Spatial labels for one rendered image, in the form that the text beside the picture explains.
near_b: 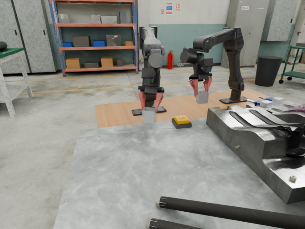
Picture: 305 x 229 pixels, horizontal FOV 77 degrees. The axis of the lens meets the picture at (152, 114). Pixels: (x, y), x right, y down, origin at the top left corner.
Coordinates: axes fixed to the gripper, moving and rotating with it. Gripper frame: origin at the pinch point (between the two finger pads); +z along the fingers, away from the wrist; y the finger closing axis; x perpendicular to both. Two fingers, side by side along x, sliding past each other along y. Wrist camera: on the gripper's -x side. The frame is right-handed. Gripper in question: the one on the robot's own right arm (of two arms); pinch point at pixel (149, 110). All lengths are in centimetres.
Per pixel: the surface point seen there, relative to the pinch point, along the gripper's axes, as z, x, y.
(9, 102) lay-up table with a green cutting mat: -7, 163, -240
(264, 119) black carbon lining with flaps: -1, 16, 49
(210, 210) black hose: 24.8, -27.4, 22.4
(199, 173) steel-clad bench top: 20.8, -8.0, 21.0
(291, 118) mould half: -3, 22, 63
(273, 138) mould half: 6.7, -9.8, 42.7
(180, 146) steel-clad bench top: 13.9, 4.8, 13.7
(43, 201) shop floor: 74, 63, -90
